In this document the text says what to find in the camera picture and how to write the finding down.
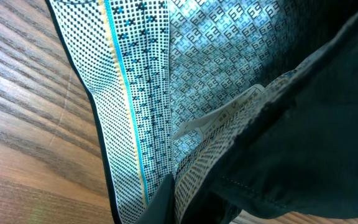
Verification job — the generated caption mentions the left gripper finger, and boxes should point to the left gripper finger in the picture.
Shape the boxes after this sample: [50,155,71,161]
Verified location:
[136,174,175,224]

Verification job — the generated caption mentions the black shorts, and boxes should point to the black shorts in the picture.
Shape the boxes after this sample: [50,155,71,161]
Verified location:
[47,0,358,223]

